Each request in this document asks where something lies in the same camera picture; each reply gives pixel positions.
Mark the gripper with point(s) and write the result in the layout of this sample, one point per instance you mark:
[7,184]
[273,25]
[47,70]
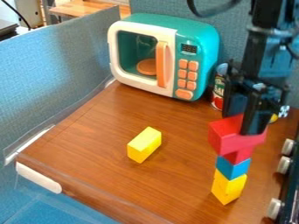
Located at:
[249,83]

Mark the red rectangular block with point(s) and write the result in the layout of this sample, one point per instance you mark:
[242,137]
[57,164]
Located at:
[229,140]

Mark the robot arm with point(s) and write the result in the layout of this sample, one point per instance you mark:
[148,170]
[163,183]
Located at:
[261,43]

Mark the red cube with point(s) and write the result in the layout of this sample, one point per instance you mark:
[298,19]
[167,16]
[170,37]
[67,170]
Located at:
[238,157]

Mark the blue cube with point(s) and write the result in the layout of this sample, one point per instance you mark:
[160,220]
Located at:
[233,169]

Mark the yellow cube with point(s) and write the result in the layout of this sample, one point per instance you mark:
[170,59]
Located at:
[229,188]

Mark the yellow toy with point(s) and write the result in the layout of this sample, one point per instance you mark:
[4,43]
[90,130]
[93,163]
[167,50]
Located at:
[274,117]

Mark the can with red label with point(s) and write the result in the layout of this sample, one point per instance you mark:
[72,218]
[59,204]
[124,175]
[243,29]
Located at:
[218,93]

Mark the toy stove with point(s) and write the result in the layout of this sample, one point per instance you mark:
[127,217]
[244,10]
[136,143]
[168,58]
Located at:
[286,175]

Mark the toy microwave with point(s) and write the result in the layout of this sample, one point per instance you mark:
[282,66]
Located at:
[163,55]

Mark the yellow rectangular block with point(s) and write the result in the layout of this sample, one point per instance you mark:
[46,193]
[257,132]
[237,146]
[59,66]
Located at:
[144,144]

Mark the wooden table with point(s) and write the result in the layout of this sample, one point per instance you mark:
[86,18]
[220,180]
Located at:
[89,8]

